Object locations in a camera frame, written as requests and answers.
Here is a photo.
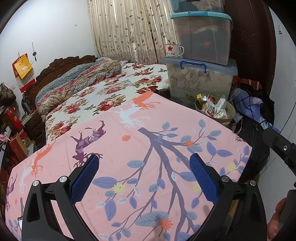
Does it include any white plastic bag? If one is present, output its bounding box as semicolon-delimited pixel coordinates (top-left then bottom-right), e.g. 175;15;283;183
213;109;228;119

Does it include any folded patterned blanket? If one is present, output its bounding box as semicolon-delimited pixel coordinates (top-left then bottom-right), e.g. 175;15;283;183
35;57;127;115

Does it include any patterned curtain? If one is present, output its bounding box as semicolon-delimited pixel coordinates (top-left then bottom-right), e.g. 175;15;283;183
88;0;179;65

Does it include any clear bin blue handle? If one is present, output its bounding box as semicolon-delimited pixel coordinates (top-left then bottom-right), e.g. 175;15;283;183
162;57;238;102

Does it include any orange wall calendar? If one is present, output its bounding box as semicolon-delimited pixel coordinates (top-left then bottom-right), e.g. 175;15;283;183
12;53;36;93

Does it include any right hand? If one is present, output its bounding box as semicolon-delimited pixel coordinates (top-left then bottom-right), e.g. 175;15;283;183
267;198;286;240

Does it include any small red white wrapper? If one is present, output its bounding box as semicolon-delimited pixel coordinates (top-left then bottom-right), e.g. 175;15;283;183
202;99;216;117

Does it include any floral bed quilt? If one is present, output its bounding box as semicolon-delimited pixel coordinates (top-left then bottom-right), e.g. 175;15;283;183
45;63;169;144

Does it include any dark wooden headboard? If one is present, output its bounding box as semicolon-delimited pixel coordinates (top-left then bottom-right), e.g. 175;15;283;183
22;55;97;112

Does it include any white enamel star mug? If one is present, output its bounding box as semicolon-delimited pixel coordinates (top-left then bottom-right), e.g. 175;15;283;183
166;44;184;58

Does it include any purple clothes pile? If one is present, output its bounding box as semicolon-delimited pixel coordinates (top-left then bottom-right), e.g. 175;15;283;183
228;88;275;130

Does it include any teal lid storage bin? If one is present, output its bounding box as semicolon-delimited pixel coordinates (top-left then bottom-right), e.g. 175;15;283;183
171;11;233;66

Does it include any pink tree-print bed sheet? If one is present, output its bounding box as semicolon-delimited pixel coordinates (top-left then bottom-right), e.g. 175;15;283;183
5;93;252;240

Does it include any beige round trash bin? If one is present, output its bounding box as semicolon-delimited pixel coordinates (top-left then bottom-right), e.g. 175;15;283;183
195;94;236;126

